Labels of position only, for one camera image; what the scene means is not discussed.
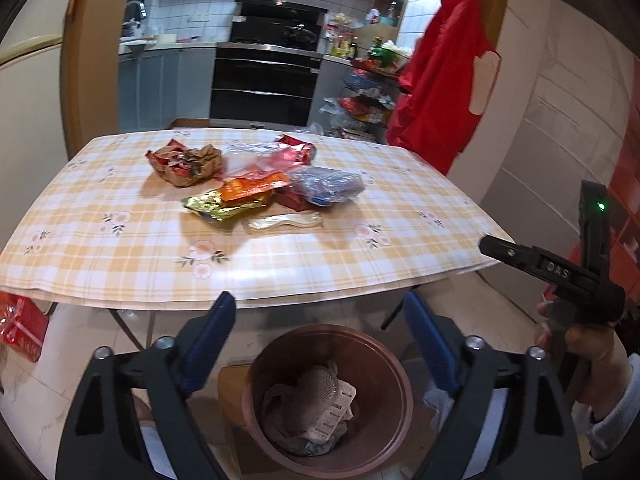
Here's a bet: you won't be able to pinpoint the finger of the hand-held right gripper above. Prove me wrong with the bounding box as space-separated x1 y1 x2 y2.
478 233 540 276

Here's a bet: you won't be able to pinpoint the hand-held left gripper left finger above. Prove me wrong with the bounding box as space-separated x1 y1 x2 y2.
55 291 237 480

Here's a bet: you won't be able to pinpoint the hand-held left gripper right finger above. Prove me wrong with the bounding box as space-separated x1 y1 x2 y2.
402 290 586 480

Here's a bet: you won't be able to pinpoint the brown round waste bin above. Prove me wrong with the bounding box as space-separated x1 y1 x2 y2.
241 324 415 478

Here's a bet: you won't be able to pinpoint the gold foil wrapper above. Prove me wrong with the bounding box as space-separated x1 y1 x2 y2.
181 187 273 222

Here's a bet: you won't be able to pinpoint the white plastic wrapper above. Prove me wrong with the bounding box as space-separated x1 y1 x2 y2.
247 211 322 233

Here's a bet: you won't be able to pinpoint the orange snack packet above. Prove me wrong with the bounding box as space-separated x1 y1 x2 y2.
220 171 292 206

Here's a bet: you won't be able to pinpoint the clear plastic bag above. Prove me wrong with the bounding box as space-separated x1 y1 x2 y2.
220 142 291 181

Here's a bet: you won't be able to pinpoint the blue plastic snack packet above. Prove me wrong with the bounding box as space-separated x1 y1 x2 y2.
287 166 366 207

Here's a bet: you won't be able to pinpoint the person's right forearm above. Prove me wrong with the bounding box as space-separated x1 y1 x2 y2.
572 354 640 463

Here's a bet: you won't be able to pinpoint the crumpled trash in bin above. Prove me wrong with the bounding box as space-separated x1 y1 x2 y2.
262 364 341 443

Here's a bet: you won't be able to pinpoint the person's right hand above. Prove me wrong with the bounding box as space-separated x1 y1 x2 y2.
534 297 633 408

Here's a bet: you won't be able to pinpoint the black folding table leg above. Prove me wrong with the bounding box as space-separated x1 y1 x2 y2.
111 309 152 352
381 287 417 331

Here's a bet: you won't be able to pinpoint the red plastic crate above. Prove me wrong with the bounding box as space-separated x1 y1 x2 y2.
607 125 640 306

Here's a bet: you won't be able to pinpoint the person's left leg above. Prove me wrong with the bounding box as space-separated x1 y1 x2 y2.
135 400 173 480

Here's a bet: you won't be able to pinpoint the yellow checked floral tablecloth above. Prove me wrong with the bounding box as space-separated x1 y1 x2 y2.
0 127 516 311

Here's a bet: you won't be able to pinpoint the red foil packet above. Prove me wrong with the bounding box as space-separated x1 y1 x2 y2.
274 185 313 211

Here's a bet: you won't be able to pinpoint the red hanging garment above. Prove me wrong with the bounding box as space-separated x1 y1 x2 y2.
385 0 501 176

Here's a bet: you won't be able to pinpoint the crumpled brown paper wrapper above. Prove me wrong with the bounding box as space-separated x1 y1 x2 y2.
145 139 224 188

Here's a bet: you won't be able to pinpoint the red plastic-wrapped package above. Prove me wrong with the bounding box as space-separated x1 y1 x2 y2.
0 294 50 363

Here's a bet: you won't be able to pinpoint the crushed red drink can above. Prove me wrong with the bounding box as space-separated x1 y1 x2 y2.
272 134 318 166

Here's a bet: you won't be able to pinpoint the white plastic bag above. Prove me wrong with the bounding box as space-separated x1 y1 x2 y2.
319 96 347 136

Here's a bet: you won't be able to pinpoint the green plastic bag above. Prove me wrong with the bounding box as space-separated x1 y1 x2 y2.
369 40 416 72

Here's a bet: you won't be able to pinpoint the grey kitchen cabinets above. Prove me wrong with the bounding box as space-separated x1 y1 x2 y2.
118 42 217 131

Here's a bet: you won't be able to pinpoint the row of condiment bottles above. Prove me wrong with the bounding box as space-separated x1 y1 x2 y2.
324 10 362 59

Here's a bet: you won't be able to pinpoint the black integrated stove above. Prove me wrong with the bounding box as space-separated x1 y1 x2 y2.
209 0 329 128

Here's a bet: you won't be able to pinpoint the cream refrigerator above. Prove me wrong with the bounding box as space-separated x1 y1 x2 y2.
0 35 68 256

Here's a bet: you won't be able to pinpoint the chrome faucet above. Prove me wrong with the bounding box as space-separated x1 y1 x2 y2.
122 1 147 38

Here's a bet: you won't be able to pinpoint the black wire storage rack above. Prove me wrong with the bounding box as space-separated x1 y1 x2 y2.
320 55 401 141

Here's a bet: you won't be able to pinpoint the wooden door frame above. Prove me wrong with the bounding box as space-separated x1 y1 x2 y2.
60 0 151 161

